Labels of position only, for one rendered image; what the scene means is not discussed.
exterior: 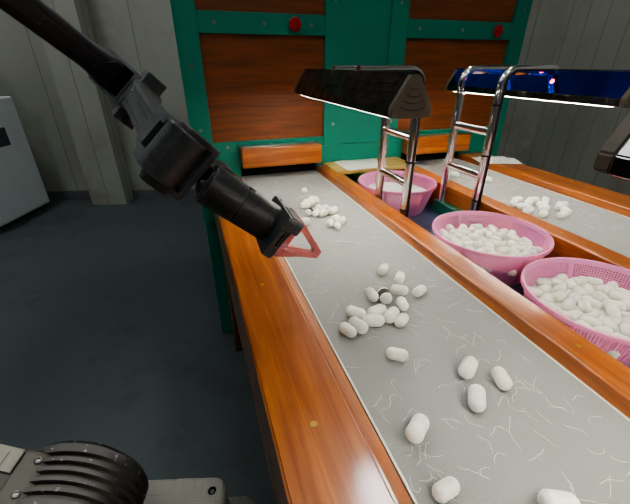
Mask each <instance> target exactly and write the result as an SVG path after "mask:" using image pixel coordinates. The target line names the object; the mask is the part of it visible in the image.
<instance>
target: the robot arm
mask: <svg viewBox="0 0 630 504"><path fill-rule="evenodd" d="M0 9H1V10H3V11H4V12H6V13H7V14H8V15H10V16H11V17H13V18H14V19H15V20H17V21H18V22H20V23H21V24H22V25H24V26H25V27H27V28H28V29H29V30H31V31H32V32H34V33H35V34H36V35H38V36H39V37H40V38H42V39H43V40H45V41H46V42H47V43H49V44H50V45H52V46H53V47H54V48H56V49H57V50H59V51H60V52H61V53H63V54H64V55H66V56H67V57H68V58H70V59H71V60H73V61H74V62H75V63H77V64H78V65H79V66H81V67H82V68H83V69H84V70H85V71H86V72H87V74H88V75H89V76H88V78H89V79H90V80H91V81H92V82H93V83H94V84H95V85H96V86H97V87H98V88H99V89H100V90H101V91H102V92H103V93H104V94H105V95H106V96H107V97H108V98H109V99H110V100H111V101H112V102H113V103H114V104H115V105H116V106H115V107H114V108H113V109H112V114H113V116H114V117H115V118H116V119H118V120H119V121H120V122H122V123H123V124H124V125H126V126H127V127H128V128H130V129H131V130H133V128H135V130H136V132H137V138H136V147H137V148H136V149H135V150H134V151H133V154H134V156H135V159H136V161H137V163H138V164H139V165H140V166H141V167H142V169H141V172H140V173H139V177H140V178H141V179H142V180H143V181H144V182H145V183H146V184H148V185H149V186H150V187H152V188H153V189H155V190H156V191H157V192H159V193H160V194H162V195H163V196H166V194H167V193H168V194H170V195H171V196H173V197H174V198H175V199H177V200H178V201H180V200H181V199H182V198H183V197H184V196H185V195H186V193H187V192H188V191H189V190H190V189H191V188H192V186H193V185H194V184H195V183H196V185H195V190H196V196H195V201H196V202H197V203H199V204H201V205H202V206H204V207H206V208H207V209H209V210H211V211H212V212H214V213H216V214H217V215H219V216H221V217H222V218H224V219H226V220H228V221H229V222H231V223H233V224H234V225H236V226H237V227H239V228H241V229H242V230H244V231H246V232H248V233H249V234H251V235H253V236H254V237H255V238H256V240H257V243H258V246H259V248H260V251H261V254H263V255H265V256H266V257H268V258H271V257H272V256H273V255H274V256H276V257H307V258H317V257H318V256H319V255H320V254H321V252H322V251H321V249H320V248H319V246H318V244H317V243H316V241H315V240H314V238H313V236H312V235H311V233H310V231H309V230H308V228H307V226H306V225H305V223H304V221H303V220H302V219H301V217H300V216H299V215H298V213H297V212H296V211H295V210H294V209H292V208H288V207H285V206H284V204H283V203H282V199H280V198H279V197H277V196H274V197H273V199H272V200H270V199H268V198H267V197H265V196H264V195H262V194H261V193H260V192H258V191H257V190H255V189H253V188H252V187H250V186H249V185H248V184H246V183H245V182H243V181H242V180H240V179H239V178H237V177H236V176H235V174H234V173H233V171H232V170H231V169H230V167H229V166H228V165H227V164H226V163H224V162H223V161H220V160H216V158H217V157H218V156H219V155H220V152H219V151H218V150H217V149H216V148H215V146H213V145H211V144H210V143H209V142H208V141H207V140H206V139H204V138H203V137H202V136H201V135H200V134H199V133H198V132H196V131H195V130H194V129H193V128H192V127H191V126H189V125H188V123H187V122H185V121H183V120H182V121H181V122H180V121H178V120H177V119H176V118H174V117H173V116H172V115H170V114H169V113H168V112H167V111H166V110H165V109H164V108H163V107H162V105H161V104H162V100H161V98H160V96H161V94H162V93H163V92H164V91H165V90H166V88H167V87H166V86H165V85H164V84H163V83H161V82H160V80H158V79H157V78H156V77H155V76H154V75H153V74H151V73H150V72H149V70H147V69H145V70H144V71H143V72H142V74H141V75H140V74H139V73H138V72H137V71H136V70H135V69H134V68H133V67H132V66H130V65H129V64H128V63H127V62H126V61H125V60H124V59H123V58H121V57H120V56H119V55H118V54H117V53H116V52H115V51H113V50H112V49H110V50H108V49H107V48H104V47H102V46H100V45H98V44H96V43H95V42H93V41H91V40H90V39H89V38H87V37H86V36H85V35H83V34H82V33H81V32H80V31H78V30H77V29H76V28H75V27H74V26H72V25H71V24H70V23H69V22H68V21H66V20H65V19H64V18H63V17H61V16H60V15H59V14H58V13H57V12H55V11H54V10H53V9H52V8H50V7H49V6H48V5H47V4H46V3H44V2H43V1H42V0H0ZM300 233H303V235H304V236H305V238H306V239H307V241H308V243H309V244H310V246H311V249H305V248H301V247H298V246H294V245H291V244H290V242H291V241H292V240H293V238H294V237H295V236H297V235H299V234H300Z"/></svg>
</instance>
